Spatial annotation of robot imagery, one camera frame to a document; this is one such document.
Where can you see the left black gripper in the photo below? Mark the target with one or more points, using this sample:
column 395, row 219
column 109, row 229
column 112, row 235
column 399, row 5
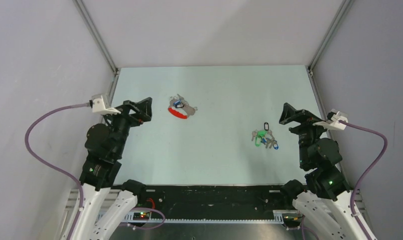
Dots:
column 144, row 106

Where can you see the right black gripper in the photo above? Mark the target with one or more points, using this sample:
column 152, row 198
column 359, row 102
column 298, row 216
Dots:
column 304, row 117

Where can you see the key bunch with red band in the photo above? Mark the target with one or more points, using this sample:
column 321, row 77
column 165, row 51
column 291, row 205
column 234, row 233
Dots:
column 180, row 108

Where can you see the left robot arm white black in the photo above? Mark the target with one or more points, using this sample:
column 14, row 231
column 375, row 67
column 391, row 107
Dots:
column 105, row 144

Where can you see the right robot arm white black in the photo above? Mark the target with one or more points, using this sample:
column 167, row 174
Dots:
column 326, row 199

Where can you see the key bunch with green tag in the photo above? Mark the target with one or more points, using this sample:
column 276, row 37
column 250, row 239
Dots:
column 264, row 137

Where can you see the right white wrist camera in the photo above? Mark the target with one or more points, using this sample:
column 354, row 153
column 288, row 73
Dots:
column 332, row 121

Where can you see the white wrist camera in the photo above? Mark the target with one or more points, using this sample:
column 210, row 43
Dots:
column 332, row 121
column 100, row 105

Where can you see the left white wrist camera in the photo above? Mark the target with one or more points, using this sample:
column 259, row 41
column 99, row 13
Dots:
column 100, row 105

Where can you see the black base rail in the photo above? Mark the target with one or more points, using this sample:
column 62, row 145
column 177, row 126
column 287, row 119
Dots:
column 218, row 202

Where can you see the left aluminium frame post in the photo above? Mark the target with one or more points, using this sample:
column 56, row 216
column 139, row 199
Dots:
column 92, row 28

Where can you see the aluminium frame post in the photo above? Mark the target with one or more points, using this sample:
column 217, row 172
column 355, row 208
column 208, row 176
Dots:
column 336, row 22
column 92, row 28

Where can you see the white cable duct strip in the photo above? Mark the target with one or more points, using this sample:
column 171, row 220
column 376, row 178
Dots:
column 278, row 218

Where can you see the right aluminium frame post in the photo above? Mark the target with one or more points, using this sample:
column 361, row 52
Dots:
column 336, row 22

